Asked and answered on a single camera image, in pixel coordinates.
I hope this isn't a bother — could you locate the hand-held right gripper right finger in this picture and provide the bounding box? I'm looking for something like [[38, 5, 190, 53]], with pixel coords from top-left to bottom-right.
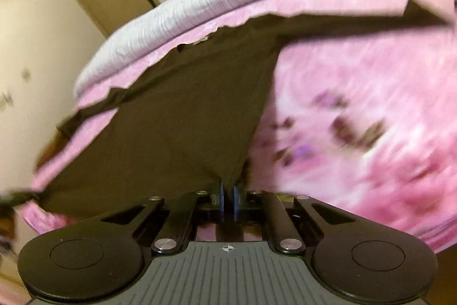
[[233, 184, 358, 254]]

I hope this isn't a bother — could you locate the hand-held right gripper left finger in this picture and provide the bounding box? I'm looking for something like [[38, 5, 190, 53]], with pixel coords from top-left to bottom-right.
[[102, 183, 227, 254]]

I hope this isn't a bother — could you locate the dark brown long-sleeved shirt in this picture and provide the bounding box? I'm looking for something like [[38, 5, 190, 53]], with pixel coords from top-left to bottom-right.
[[0, 0, 451, 220]]

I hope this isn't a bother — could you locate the pink floral blanket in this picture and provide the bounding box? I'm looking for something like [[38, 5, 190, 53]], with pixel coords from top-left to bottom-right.
[[21, 0, 457, 252]]

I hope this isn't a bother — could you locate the pale grey rolled quilt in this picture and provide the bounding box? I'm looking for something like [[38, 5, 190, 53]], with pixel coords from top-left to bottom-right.
[[73, 0, 352, 100]]

